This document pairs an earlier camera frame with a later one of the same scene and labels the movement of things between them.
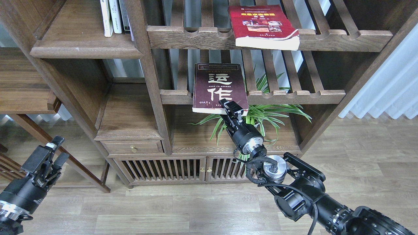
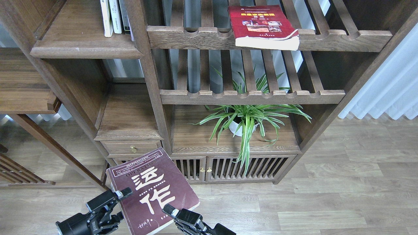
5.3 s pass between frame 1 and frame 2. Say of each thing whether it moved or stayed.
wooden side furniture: stayed
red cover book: stayed
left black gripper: moved
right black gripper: moved
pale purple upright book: stayed
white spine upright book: stayed
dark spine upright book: stayed
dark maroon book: moved
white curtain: stayed
